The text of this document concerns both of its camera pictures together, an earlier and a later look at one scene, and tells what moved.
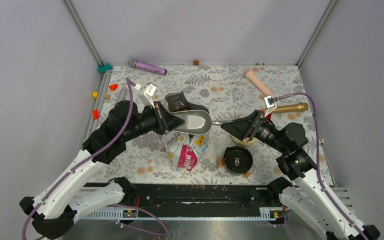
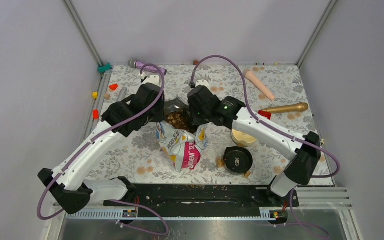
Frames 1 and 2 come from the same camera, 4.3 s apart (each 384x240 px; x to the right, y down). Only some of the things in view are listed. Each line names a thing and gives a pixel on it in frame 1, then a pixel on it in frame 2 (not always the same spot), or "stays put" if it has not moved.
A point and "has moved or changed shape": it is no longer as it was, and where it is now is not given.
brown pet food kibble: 183,108 to 180,121
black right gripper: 240,128 to 196,121
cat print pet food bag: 184,149 has moved or changed shape
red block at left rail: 96,114 stays put
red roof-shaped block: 113,86 stays put
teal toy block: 103,69 stays put
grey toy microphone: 121,95 stays put
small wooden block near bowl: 247,174 stays put
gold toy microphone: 298,107 stays put
